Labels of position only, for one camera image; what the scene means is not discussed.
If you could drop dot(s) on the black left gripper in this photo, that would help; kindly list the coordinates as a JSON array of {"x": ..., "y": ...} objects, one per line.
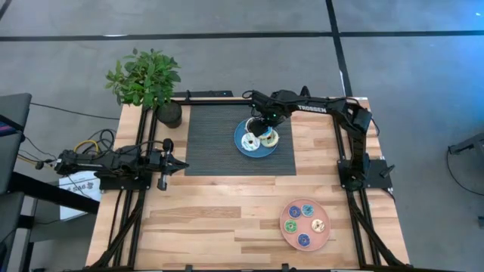
[{"x": 164, "y": 166}]

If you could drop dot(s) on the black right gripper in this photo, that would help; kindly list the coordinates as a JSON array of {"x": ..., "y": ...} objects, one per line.
[{"x": 272, "y": 107}]

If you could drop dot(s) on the large cream donut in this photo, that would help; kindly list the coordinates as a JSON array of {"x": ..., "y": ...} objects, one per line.
[{"x": 274, "y": 143}]

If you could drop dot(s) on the large white teal-striped donut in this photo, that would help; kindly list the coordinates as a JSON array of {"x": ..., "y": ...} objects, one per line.
[{"x": 246, "y": 145}]

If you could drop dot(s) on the small purple sprinkled donut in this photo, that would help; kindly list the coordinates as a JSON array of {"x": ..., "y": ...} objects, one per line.
[
  {"x": 300, "y": 242},
  {"x": 291, "y": 214}
]

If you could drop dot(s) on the small teal donut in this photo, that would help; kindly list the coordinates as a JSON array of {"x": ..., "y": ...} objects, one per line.
[{"x": 304, "y": 212}]

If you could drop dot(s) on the small green donut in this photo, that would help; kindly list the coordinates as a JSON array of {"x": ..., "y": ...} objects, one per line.
[{"x": 287, "y": 228}]

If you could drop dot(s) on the small cream donut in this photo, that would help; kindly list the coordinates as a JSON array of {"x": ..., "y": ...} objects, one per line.
[{"x": 315, "y": 228}]

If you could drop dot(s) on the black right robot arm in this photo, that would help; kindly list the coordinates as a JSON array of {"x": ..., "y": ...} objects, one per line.
[{"x": 317, "y": 109}]

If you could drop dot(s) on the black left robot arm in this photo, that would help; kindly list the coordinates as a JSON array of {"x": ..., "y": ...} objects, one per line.
[{"x": 106, "y": 160}]

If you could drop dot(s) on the blue plate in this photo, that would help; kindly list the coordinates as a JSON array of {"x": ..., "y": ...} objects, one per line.
[{"x": 261, "y": 153}]

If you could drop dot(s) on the grey woven mat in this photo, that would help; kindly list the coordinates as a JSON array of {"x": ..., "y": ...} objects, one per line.
[{"x": 211, "y": 151}]

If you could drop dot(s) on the black arched clamp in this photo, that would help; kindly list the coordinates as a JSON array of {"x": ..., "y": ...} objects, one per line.
[{"x": 305, "y": 88}]

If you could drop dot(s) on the black power strip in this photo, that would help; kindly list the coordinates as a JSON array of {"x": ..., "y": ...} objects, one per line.
[{"x": 204, "y": 93}]

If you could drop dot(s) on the green plant in black pot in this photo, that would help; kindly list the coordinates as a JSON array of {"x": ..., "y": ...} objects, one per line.
[{"x": 145, "y": 79}]

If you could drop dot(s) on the white printed box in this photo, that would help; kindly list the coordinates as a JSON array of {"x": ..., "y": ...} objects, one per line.
[{"x": 75, "y": 204}]

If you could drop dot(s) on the pink plate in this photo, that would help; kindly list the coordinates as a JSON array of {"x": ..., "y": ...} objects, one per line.
[{"x": 320, "y": 238}]

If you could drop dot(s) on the black beam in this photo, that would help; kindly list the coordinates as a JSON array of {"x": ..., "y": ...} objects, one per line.
[{"x": 49, "y": 192}]

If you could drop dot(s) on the grey chair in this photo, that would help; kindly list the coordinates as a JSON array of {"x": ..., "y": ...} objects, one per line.
[{"x": 13, "y": 151}]

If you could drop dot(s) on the grey metal leg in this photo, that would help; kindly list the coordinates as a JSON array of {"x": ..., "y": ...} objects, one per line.
[{"x": 472, "y": 143}]

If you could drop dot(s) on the black aluminium table frame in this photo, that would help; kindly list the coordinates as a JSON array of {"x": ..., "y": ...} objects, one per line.
[{"x": 211, "y": 101}]

